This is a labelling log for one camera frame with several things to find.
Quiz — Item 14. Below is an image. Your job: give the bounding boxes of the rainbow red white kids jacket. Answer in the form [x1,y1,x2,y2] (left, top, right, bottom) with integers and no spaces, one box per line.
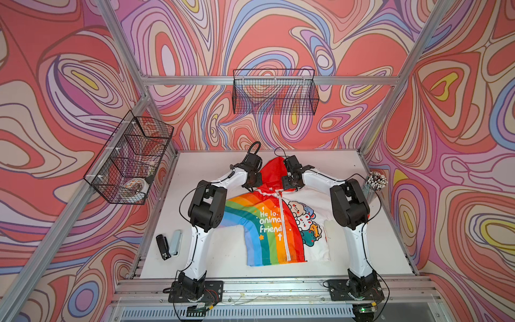
[220,157,333,266]

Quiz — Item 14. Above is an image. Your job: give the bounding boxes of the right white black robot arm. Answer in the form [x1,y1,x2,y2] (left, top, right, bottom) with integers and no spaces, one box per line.
[282,155,380,299]

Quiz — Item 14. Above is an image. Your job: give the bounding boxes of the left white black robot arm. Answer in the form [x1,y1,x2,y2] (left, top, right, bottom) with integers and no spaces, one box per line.
[172,141,262,300]

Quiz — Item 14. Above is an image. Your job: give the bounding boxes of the clear cup of pencils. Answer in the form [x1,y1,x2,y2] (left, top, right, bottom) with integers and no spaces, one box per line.
[362,171,388,203]

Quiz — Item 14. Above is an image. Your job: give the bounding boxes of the grey rectangular case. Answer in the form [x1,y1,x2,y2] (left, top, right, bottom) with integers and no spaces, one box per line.
[169,229,182,256]

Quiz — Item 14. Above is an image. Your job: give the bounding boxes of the black stapler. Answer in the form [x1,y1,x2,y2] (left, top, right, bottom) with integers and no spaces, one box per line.
[156,234,171,260]

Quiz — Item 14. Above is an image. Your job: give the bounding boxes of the black wire basket back wall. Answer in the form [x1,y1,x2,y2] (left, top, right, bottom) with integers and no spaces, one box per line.
[232,67,320,115]

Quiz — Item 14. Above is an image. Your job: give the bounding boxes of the black wire basket wall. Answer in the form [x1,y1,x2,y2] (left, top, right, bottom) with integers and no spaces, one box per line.
[83,111,174,205]
[232,67,320,115]

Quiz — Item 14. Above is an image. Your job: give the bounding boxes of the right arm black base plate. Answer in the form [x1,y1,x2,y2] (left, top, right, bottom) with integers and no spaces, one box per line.
[324,279,386,303]

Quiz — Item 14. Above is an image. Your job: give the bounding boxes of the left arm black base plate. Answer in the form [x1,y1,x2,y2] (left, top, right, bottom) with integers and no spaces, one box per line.
[168,280,224,307]

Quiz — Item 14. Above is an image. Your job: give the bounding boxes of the black wire basket left wall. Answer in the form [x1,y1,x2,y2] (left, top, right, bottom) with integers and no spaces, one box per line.
[83,111,174,205]

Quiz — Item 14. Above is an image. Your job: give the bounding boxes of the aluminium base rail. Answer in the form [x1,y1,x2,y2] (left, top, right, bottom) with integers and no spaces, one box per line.
[106,276,453,321]

